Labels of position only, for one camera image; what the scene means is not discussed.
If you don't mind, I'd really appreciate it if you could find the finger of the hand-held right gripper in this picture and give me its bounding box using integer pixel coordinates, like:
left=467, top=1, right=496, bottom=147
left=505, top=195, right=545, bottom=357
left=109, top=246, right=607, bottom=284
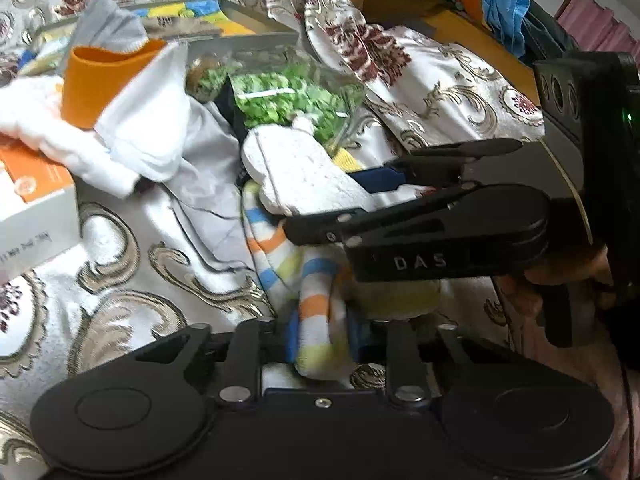
left=350, top=138, right=524, bottom=196
left=282, top=182, right=482, bottom=249

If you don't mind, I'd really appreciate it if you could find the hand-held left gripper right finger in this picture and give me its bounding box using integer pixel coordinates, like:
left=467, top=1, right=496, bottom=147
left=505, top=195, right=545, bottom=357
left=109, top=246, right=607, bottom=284
left=349, top=309, right=502, bottom=404

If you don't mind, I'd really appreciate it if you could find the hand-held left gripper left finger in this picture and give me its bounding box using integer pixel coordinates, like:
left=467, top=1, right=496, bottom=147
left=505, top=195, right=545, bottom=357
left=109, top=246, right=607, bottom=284
left=135, top=309, right=302, bottom=404

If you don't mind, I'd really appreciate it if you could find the striped multicolour sock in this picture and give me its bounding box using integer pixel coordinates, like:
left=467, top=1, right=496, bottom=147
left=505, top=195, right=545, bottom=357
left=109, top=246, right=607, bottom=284
left=241, top=179, right=368, bottom=382

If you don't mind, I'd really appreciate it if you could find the white textured sock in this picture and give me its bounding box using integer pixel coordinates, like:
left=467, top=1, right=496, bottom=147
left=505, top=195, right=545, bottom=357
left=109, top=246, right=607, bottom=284
left=242, top=121, right=382, bottom=214

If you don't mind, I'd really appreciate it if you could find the metal tray with colourful liner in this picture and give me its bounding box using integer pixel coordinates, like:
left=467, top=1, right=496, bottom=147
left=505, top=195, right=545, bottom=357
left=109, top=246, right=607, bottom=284
left=29, top=0, right=301, bottom=53

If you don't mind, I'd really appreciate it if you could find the orange sock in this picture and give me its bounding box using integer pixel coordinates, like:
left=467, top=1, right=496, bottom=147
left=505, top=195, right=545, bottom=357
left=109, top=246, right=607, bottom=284
left=61, top=39, right=167, bottom=132

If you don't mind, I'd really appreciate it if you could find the plain grey sock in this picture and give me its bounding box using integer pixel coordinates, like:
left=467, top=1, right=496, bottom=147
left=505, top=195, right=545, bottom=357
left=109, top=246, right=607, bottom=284
left=74, top=0, right=149, bottom=55

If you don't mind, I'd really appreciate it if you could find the person's right hand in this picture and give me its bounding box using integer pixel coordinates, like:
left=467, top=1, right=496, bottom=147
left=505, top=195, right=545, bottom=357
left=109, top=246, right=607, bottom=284
left=522, top=246, right=619, bottom=311

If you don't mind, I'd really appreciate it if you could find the light grey garment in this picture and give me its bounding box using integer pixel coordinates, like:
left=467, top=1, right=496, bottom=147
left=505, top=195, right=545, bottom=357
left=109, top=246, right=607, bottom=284
left=164, top=105, right=253, bottom=272

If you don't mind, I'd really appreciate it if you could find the clear jar of green beans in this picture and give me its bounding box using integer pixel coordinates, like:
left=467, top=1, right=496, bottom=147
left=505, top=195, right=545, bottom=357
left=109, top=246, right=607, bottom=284
left=186, top=49, right=367, bottom=155

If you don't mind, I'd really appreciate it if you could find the pink sheet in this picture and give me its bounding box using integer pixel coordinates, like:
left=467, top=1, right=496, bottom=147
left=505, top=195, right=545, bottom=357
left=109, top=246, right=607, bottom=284
left=554, top=0, right=640, bottom=58

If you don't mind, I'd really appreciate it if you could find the floral patterned satin blanket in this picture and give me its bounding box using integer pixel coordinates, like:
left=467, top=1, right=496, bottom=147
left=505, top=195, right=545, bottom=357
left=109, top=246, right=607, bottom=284
left=0, top=0, right=640, bottom=480

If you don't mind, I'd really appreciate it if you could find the pile of colourful cloths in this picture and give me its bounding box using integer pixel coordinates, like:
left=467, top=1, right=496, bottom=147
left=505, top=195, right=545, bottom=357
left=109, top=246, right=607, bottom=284
left=412, top=0, right=576, bottom=58

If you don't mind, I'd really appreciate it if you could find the white cloth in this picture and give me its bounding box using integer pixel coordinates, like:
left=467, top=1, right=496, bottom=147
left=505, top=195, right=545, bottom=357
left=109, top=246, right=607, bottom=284
left=0, top=41, right=192, bottom=197

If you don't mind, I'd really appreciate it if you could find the orange and white box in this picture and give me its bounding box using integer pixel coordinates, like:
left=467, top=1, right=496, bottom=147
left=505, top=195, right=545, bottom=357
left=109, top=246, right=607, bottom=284
left=0, top=134, right=82, bottom=282

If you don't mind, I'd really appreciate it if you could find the wooden bed frame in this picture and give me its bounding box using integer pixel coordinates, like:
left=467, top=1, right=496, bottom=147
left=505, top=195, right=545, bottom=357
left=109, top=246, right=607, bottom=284
left=419, top=9, right=542, bottom=107

